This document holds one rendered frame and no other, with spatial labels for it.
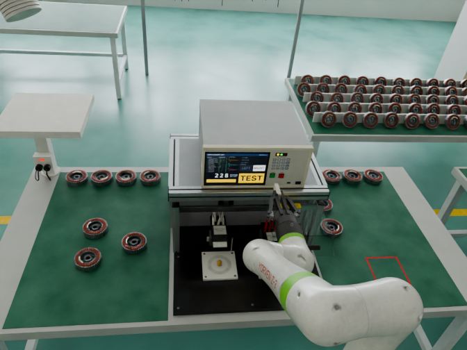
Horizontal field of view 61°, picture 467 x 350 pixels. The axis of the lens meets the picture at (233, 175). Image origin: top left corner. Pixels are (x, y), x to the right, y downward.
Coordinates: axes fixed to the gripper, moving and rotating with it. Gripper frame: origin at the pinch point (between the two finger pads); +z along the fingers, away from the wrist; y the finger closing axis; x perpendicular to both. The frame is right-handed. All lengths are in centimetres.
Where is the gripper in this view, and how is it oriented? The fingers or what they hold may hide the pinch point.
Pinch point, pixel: (277, 191)
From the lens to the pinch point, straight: 157.4
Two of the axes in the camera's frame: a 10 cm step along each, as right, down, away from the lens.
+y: 9.9, 0.0, 1.3
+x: 0.8, -7.8, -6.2
